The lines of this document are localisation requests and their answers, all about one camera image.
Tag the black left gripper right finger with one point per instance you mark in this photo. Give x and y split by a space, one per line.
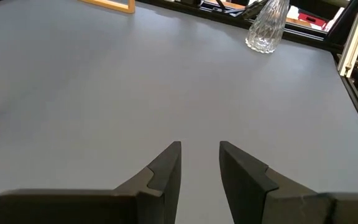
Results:
259 199

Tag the aluminium extrusion bar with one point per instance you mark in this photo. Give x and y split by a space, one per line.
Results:
354 40

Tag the clear diamond-cut glass vase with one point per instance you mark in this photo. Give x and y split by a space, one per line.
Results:
267 28

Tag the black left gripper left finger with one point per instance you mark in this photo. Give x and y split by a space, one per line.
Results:
120 205

